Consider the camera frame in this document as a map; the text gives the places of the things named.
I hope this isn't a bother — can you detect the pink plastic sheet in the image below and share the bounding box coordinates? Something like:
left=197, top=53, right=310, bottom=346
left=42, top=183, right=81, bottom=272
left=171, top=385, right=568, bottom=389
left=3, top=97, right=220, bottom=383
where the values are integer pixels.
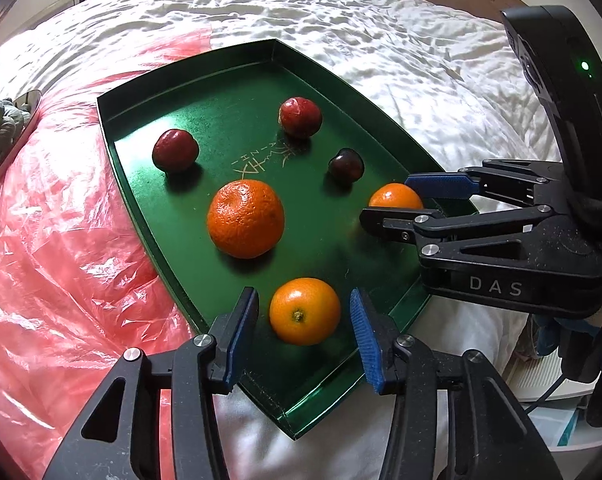
left=0, top=30, right=217, bottom=480

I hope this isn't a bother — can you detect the black cable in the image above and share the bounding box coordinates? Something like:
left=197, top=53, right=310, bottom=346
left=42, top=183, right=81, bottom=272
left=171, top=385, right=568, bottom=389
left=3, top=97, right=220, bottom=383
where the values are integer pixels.
left=521, top=290, right=602, bottom=416

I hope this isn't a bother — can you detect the white dark-rimmed plate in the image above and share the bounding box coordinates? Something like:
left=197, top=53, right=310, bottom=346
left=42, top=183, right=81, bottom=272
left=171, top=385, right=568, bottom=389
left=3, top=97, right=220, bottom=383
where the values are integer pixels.
left=0, top=90, right=43, bottom=201

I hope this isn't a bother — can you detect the white storage box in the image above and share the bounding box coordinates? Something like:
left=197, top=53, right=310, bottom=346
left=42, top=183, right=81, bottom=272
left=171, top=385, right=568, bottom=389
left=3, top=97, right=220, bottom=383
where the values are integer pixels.
left=501, top=350, right=602, bottom=453

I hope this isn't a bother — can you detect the smooth orange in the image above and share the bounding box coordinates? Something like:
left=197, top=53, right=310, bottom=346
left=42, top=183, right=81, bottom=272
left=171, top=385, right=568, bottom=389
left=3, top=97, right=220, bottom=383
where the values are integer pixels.
left=269, top=277, right=342, bottom=346
left=368, top=183, right=425, bottom=209

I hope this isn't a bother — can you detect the person's right hand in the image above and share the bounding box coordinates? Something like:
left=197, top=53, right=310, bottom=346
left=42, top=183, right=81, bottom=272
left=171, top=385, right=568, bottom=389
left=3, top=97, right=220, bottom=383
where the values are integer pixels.
left=556, top=315, right=602, bottom=346

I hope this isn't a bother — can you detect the large bumpy mandarin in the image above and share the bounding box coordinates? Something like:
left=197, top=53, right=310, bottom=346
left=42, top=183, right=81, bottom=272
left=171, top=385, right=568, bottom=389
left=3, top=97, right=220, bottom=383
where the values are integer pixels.
left=207, top=180, right=286, bottom=260

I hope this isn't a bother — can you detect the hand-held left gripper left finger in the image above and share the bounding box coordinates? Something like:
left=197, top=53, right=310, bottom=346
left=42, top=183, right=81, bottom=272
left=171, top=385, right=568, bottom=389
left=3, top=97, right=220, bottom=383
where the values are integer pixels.
left=41, top=286, right=260, bottom=480

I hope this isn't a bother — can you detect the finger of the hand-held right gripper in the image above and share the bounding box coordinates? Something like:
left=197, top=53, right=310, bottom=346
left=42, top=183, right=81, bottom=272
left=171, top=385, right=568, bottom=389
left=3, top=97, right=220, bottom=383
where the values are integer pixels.
left=359, top=205, right=562, bottom=273
left=405, top=159, right=569, bottom=209

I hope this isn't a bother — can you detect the white quilted bed cover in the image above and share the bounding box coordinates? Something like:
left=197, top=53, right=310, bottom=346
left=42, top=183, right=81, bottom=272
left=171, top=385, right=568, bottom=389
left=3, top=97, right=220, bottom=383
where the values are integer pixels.
left=0, top=0, right=562, bottom=480

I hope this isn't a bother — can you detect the small dark purple plum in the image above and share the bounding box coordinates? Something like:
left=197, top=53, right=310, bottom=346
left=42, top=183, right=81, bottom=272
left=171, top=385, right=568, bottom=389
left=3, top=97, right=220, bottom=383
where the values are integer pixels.
left=328, top=148, right=366, bottom=184

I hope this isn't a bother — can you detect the green metal tray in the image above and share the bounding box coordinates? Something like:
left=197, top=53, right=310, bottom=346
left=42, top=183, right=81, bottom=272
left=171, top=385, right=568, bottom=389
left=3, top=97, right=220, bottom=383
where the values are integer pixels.
left=96, top=38, right=479, bottom=441

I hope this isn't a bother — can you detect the dark red plum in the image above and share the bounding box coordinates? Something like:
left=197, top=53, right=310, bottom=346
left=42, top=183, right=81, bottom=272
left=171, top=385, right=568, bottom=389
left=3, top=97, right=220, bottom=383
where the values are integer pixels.
left=152, top=129, right=199, bottom=174

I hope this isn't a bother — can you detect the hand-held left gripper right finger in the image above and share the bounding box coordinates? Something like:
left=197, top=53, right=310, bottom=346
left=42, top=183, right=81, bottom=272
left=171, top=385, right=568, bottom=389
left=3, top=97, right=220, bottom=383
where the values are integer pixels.
left=350, top=288, right=564, bottom=480

